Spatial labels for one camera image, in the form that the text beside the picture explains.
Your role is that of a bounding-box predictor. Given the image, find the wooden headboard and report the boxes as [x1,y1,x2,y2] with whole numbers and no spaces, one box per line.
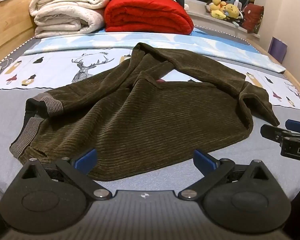
[0,0,47,68]

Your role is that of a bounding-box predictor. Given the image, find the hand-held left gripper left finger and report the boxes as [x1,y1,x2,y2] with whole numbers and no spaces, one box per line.
[15,149,113,201]

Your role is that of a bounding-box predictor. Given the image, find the red folded blanket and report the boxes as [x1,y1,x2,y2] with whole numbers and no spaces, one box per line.
[104,0,194,36]

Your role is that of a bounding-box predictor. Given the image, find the grey printed deer bedsheet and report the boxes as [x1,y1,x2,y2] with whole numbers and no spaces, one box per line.
[0,26,300,200]

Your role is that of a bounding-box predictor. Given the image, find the purple box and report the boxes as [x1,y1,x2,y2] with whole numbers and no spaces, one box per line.
[270,37,288,63]

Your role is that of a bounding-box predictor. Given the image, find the wooden bed frame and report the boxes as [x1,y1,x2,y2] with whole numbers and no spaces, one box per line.
[245,37,300,102]

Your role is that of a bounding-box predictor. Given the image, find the white cable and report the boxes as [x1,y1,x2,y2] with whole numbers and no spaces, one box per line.
[0,57,14,83]

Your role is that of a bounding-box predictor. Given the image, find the blue white patterned quilt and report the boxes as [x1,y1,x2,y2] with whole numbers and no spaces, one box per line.
[24,27,287,73]

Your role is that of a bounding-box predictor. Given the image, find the maroon cushion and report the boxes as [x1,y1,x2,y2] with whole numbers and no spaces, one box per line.
[242,3,265,34]

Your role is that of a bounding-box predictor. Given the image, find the white windowsill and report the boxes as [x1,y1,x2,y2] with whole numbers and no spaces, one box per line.
[186,4,261,41]

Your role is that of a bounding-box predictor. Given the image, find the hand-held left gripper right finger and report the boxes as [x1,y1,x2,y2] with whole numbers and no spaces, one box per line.
[179,149,273,202]

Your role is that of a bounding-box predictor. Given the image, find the dark olive corduroy pants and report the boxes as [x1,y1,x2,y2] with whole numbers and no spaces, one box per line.
[9,42,280,181]

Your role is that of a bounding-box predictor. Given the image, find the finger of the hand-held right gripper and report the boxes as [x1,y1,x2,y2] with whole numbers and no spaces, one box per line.
[261,124,297,143]
[285,119,300,133]

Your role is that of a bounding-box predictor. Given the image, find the white folded fleece blanket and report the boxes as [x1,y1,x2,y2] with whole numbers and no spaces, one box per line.
[29,0,111,39]

